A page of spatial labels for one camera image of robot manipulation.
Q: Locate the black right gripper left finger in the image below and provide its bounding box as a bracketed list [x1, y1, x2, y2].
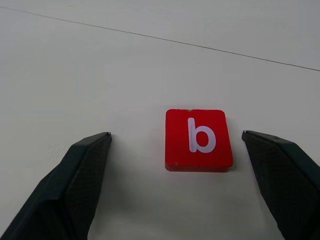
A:
[0, 131, 113, 240]

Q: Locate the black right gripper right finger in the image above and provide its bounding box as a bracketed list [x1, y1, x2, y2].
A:
[241, 129, 320, 240]

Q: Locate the red letter b block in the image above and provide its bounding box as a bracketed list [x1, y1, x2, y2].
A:
[164, 108, 235, 174]

